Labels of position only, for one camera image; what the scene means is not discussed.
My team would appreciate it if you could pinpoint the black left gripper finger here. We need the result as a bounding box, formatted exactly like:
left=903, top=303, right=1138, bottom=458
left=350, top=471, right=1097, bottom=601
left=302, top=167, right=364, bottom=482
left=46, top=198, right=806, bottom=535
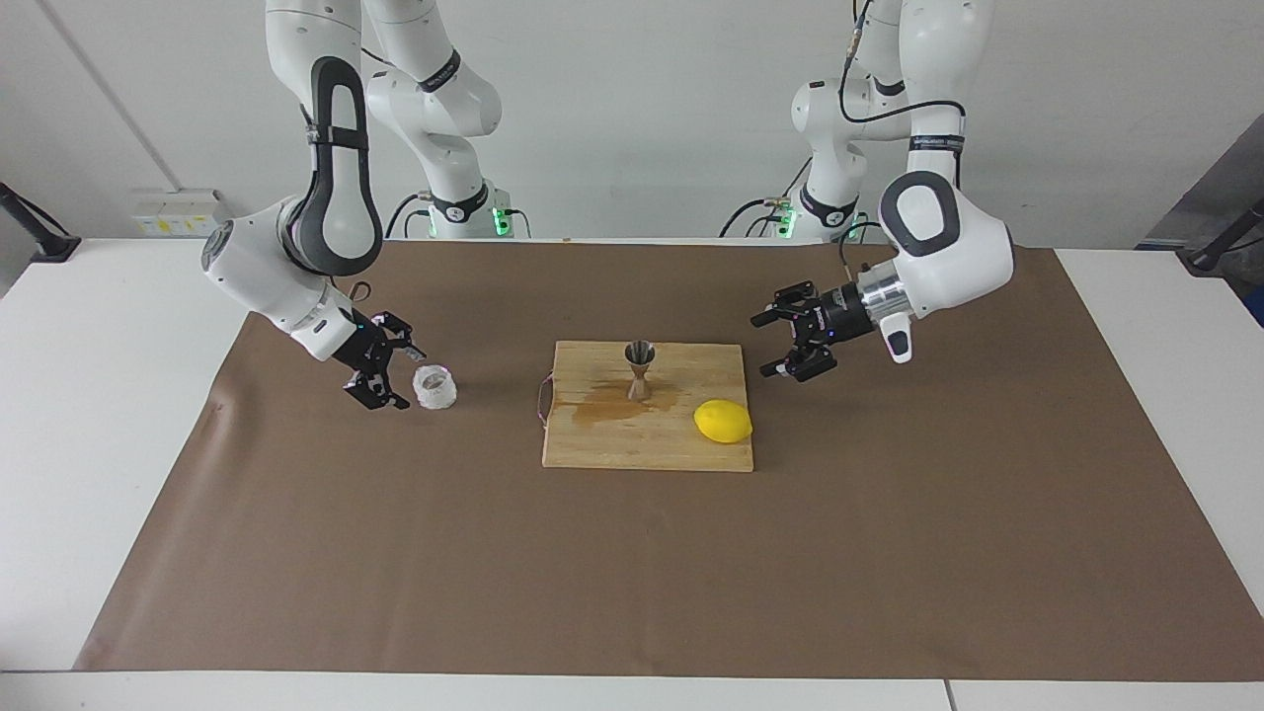
left=750, top=283, right=821, bottom=329
left=757, top=341, right=838, bottom=384

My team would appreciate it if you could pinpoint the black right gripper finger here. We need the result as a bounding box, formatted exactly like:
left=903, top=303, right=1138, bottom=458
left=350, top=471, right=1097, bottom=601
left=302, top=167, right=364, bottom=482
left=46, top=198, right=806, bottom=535
left=343, top=363, right=412, bottom=412
left=370, top=311, right=429, bottom=362

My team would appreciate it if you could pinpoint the clear textured glass cup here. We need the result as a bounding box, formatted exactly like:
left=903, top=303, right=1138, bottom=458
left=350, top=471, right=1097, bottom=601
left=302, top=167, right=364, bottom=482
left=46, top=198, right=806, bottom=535
left=412, top=364, right=459, bottom=412

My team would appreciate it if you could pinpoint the steel double jigger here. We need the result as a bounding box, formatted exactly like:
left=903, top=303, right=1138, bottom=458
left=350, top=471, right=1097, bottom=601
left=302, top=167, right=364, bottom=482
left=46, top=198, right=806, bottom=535
left=624, top=340, right=657, bottom=402

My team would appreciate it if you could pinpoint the yellow lemon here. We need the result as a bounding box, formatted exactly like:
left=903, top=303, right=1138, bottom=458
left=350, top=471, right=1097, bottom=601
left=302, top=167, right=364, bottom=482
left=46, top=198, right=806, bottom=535
left=693, top=399, right=754, bottom=444

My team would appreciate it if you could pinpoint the brown paper table mat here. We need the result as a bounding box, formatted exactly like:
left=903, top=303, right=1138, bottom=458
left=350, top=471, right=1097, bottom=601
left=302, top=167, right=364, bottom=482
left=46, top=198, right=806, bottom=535
left=74, top=240, right=1264, bottom=682

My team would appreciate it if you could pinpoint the black left arm base cable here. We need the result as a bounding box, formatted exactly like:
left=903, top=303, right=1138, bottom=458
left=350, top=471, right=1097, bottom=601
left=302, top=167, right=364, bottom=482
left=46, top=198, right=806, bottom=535
left=719, top=158, right=797, bottom=240

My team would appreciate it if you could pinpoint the black arm base cable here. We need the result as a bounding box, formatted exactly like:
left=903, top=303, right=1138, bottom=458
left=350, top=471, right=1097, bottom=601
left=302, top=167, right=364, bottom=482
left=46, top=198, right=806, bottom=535
left=719, top=158, right=797, bottom=240
left=383, top=193, right=437, bottom=240

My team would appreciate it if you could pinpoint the black right arm base cable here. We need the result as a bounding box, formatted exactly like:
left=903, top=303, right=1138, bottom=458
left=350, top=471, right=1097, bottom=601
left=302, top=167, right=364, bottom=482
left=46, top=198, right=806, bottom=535
left=383, top=193, right=437, bottom=240

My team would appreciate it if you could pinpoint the wooden cutting board, metal handle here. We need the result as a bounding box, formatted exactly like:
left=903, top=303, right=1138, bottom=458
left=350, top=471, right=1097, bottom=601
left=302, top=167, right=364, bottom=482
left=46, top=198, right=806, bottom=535
left=536, top=341, right=755, bottom=473

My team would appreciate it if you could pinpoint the white wall socket box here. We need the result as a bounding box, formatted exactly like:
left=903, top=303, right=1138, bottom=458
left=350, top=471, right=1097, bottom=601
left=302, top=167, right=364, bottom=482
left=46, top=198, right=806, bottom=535
left=131, top=188, right=230, bottom=238

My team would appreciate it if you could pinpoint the black camera stand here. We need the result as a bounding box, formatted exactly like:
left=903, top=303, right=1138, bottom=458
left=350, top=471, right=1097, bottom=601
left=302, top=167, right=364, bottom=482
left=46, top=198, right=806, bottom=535
left=1180, top=197, right=1264, bottom=276
left=0, top=183, right=82, bottom=263

